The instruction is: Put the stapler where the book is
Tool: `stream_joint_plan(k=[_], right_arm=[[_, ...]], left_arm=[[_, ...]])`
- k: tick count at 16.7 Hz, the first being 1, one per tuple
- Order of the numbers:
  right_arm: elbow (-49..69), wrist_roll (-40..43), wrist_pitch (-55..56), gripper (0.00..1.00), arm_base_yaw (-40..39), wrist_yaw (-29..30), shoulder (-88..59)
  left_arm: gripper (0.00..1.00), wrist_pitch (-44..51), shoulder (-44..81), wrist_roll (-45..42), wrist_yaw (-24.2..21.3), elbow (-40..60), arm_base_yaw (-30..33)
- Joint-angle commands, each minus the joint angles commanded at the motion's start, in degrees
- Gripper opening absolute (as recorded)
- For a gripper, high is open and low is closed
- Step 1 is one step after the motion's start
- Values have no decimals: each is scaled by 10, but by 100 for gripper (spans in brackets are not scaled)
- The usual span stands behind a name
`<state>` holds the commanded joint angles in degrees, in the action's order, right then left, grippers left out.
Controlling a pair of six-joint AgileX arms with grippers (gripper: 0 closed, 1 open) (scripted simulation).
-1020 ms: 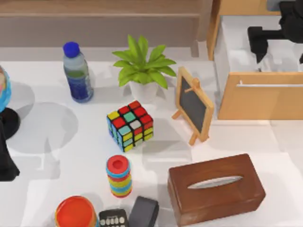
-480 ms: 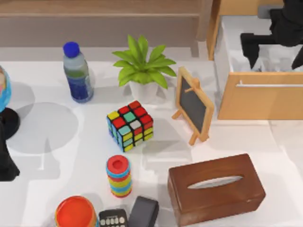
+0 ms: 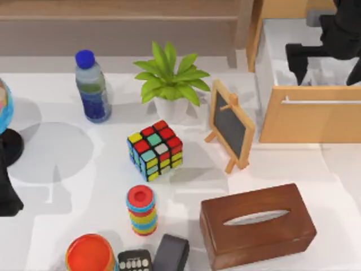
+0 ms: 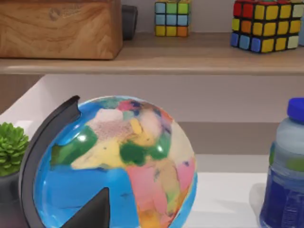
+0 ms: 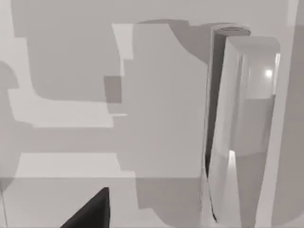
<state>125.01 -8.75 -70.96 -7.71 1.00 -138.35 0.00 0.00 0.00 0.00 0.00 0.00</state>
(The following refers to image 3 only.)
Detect black stapler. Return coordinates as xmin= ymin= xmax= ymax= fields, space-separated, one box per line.
xmin=153 ymin=233 xmax=190 ymax=271

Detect pale grey rounded box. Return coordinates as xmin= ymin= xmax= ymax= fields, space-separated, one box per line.
xmin=307 ymin=10 xmax=323 ymax=28

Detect brown wooden tissue box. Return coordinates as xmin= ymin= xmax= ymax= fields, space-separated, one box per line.
xmin=199 ymin=183 xmax=318 ymax=271

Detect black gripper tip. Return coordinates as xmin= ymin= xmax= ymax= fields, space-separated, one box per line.
xmin=0 ymin=154 xmax=24 ymax=217

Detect orange cup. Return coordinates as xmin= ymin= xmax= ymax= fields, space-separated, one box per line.
xmin=65 ymin=233 xmax=118 ymax=271

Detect green plant in white pot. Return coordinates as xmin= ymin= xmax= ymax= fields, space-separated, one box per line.
xmin=133 ymin=41 xmax=211 ymax=124

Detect grey drawer inside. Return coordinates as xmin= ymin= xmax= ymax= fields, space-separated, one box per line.
xmin=255 ymin=18 xmax=361 ymax=142

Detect pale wooden drawer front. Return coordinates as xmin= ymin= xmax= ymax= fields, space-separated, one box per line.
xmin=259 ymin=86 xmax=361 ymax=143

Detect stack of coloured rings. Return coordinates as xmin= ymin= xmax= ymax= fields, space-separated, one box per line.
xmin=126 ymin=185 xmax=159 ymax=237

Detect brown wooden shelf unit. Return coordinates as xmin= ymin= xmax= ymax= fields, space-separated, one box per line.
xmin=0 ymin=0 xmax=256 ymax=68

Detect black calculator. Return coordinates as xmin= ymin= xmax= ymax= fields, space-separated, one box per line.
xmin=117 ymin=249 xmax=153 ymax=271

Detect long metal drawer handle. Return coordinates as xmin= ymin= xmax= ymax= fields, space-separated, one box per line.
xmin=281 ymin=97 xmax=361 ymax=106

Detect blue capped water bottle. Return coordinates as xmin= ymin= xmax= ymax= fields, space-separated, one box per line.
xmin=74 ymin=50 xmax=113 ymax=124

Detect blue globe on black stand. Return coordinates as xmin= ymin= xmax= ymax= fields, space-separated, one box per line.
xmin=0 ymin=78 xmax=24 ymax=167

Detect wooden cupboard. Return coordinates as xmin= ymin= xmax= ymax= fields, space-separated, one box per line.
xmin=246 ymin=0 xmax=338 ymax=73

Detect multicoloured puzzle cube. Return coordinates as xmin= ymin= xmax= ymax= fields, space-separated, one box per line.
xmin=126 ymin=120 xmax=183 ymax=182

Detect wooden framed blackboard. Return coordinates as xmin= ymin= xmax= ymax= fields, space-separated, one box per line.
xmin=204 ymin=79 xmax=256 ymax=174

